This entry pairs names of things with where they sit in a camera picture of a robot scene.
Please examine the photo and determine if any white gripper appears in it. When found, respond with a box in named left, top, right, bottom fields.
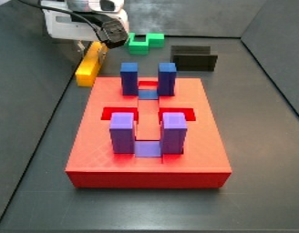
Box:
left=39, top=0, right=129, bottom=65

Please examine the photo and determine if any yellow rectangular block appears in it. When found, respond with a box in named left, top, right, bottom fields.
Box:
left=74, top=42, right=102, bottom=87

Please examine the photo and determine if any red slotted board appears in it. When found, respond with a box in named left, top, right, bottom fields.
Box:
left=65, top=77, right=230, bottom=188

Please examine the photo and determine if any blue U-shaped block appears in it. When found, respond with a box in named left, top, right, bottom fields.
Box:
left=119, top=63, right=176, bottom=99

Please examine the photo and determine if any green stepped block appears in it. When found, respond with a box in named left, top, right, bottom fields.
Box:
left=126, top=33, right=165, bottom=55

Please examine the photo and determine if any purple U-shaped block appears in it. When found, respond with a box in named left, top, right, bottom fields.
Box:
left=109, top=112, right=186, bottom=157

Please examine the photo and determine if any black angle bracket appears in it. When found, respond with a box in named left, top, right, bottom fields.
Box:
left=169, top=46, right=217, bottom=72

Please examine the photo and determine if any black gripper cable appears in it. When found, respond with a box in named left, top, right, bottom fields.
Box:
left=18, top=0, right=129, bottom=49

